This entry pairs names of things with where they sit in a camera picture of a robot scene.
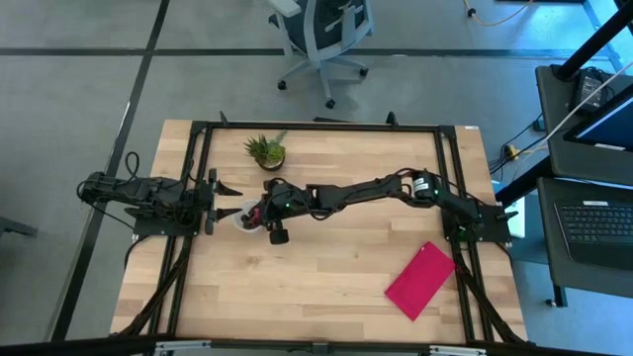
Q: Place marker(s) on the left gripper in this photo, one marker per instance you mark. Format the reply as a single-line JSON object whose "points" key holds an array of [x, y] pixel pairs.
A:
{"points": [[211, 198]]}

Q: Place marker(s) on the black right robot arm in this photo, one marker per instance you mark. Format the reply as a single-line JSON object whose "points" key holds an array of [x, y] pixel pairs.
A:
{"points": [[366, 190]]}

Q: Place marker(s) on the black power adapter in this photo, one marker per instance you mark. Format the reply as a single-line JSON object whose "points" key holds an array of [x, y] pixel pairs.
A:
{"points": [[588, 89]]}

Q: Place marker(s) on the black aluminium table frame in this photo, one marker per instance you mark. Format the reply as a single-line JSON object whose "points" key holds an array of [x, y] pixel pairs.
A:
{"points": [[321, 127]]}

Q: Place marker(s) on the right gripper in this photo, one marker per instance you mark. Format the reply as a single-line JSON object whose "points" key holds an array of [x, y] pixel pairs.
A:
{"points": [[287, 203]]}

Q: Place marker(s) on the magenta rectangular cloth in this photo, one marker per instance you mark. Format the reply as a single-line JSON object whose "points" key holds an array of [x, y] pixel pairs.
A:
{"points": [[420, 282]]}

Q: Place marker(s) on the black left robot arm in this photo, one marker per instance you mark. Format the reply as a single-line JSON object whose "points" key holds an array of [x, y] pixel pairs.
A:
{"points": [[143, 190]]}

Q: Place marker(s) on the black bar silver brackets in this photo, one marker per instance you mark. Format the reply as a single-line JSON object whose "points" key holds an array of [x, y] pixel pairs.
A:
{"points": [[316, 347]]}

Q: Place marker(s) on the white office chair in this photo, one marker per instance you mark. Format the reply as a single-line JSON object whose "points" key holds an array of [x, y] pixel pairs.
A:
{"points": [[321, 34]]}

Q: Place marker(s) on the black diagonal pole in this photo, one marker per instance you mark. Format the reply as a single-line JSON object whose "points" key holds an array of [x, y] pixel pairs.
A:
{"points": [[593, 42]]}

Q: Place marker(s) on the clear plastic tupperware tub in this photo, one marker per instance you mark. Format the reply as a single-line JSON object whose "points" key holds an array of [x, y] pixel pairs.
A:
{"points": [[239, 226]]}

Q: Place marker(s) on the potted succulent plant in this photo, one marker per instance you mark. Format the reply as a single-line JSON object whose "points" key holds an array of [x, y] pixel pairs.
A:
{"points": [[267, 151]]}

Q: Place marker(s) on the black side desk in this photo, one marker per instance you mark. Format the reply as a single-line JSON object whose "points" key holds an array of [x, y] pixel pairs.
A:
{"points": [[549, 163]]}

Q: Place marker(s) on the black laptop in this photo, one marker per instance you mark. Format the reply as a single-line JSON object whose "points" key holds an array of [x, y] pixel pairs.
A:
{"points": [[596, 230]]}

